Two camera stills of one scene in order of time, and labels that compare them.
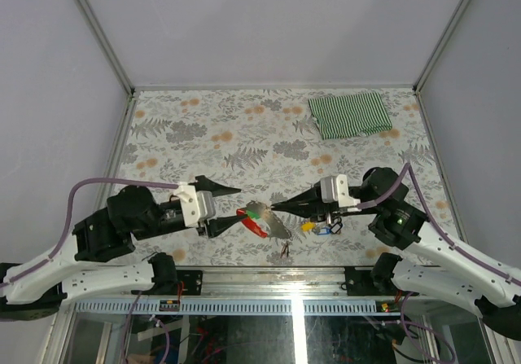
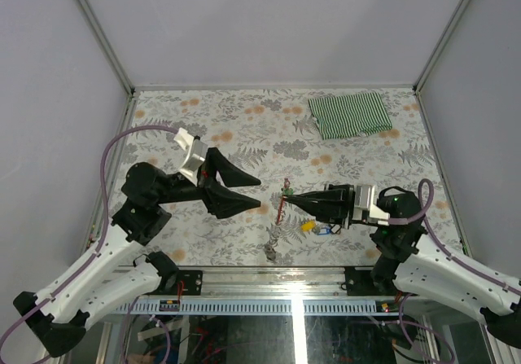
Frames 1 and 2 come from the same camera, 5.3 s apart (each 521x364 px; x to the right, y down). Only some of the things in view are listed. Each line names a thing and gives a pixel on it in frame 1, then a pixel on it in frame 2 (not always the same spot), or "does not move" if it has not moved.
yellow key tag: [308, 226] does not move
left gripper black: [219, 225] → [225, 202]
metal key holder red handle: [262, 221] → [286, 182]
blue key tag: [325, 231] does not move
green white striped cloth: [350, 115] does not move
